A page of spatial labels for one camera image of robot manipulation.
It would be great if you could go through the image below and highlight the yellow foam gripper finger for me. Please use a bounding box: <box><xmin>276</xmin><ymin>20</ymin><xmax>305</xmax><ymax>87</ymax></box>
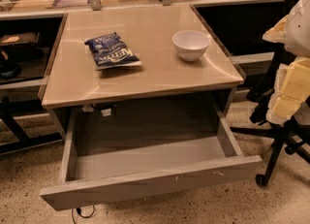
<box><xmin>266</xmin><ymin>56</ymin><xmax>310</xmax><ymax>125</ymax></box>

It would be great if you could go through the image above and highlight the grey top drawer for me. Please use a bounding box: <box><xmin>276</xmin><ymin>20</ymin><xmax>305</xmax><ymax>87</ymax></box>
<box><xmin>41</xmin><ymin>99</ymin><xmax>262</xmax><ymax>210</ymax></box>

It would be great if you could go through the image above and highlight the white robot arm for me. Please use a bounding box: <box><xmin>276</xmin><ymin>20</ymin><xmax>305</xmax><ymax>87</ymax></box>
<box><xmin>263</xmin><ymin>0</ymin><xmax>310</xmax><ymax>125</ymax></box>

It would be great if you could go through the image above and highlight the wooden drawer cabinet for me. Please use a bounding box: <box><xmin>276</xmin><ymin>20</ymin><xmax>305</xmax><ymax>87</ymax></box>
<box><xmin>42</xmin><ymin>5</ymin><xmax>243</xmax><ymax>137</ymax></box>

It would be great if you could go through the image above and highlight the black office chair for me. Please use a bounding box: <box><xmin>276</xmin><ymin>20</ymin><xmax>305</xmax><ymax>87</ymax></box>
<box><xmin>230</xmin><ymin>0</ymin><xmax>310</xmax><ymax>187</ymax></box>

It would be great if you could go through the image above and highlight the long background workbench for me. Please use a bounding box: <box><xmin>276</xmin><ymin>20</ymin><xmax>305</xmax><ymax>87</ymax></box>
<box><xmin>0</xmin><ymin>0</ymin><xmax>284</xmax><ymax>55</ymax></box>

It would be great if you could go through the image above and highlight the white bowl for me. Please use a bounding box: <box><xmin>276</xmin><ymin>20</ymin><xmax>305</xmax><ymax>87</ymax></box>
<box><xmin>172</xmin><ymin>30</ymin><xmax>210</xmax><ymax>61</ymax></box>

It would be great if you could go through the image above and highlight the blue chip bag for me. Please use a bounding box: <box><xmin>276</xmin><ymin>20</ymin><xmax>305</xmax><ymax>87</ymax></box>
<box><xmin>84</xmin><ymin>32</ymin><xmax>141</xmax><ymax>70</ymax></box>

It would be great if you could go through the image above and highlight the black floor cable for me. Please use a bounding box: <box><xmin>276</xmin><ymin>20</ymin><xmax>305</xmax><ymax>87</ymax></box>
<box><xmin>71</xmin><ymin>205</ymin><xmax>97</xmax><ymax>224</ymax></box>

